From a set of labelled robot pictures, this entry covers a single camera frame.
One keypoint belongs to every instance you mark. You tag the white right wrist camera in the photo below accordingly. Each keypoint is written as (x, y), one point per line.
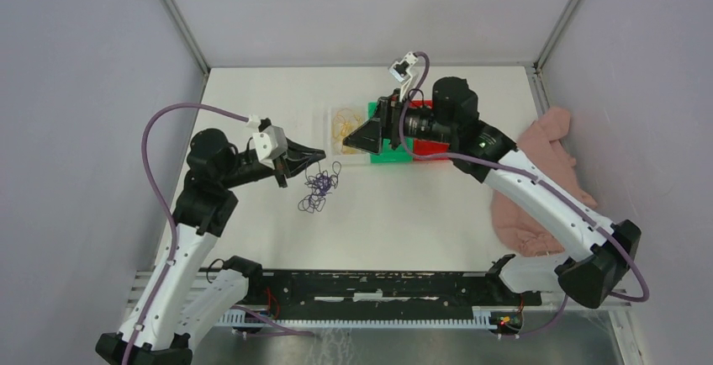
(403, 70)

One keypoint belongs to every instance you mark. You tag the red plastic bin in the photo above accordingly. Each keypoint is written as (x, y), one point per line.
(427, 147)

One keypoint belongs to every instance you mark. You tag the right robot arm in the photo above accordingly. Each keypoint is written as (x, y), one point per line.
(598, 257)

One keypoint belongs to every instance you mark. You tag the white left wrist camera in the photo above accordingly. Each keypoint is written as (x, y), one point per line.
(269, 139)

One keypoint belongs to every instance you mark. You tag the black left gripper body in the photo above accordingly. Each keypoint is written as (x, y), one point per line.
(261, 170)

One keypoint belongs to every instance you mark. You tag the clear plastic bin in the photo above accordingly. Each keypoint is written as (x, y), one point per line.
(341, 121)

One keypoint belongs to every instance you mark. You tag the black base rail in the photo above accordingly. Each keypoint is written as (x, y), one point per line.
(387, 295)

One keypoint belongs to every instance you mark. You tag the green plastic bin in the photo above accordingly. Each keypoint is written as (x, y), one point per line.
(388, 155)

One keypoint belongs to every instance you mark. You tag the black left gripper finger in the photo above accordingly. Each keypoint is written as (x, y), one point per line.
(297, 153)
(295, 166)

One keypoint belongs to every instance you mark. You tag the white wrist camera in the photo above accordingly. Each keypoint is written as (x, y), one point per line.
(269, 139)
(403, 70)

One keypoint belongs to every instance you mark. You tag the white slotted cable duct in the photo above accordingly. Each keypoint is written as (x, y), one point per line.
(478, 321)

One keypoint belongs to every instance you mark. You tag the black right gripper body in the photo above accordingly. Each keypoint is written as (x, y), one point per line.
(420, 124)

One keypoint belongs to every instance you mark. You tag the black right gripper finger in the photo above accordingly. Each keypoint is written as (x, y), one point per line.
(367, 138)
(385, 109)

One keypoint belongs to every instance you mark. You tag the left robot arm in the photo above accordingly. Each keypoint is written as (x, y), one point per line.
(164, 328)

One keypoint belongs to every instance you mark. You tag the pink cloth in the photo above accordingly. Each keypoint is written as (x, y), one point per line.
(542, 143)

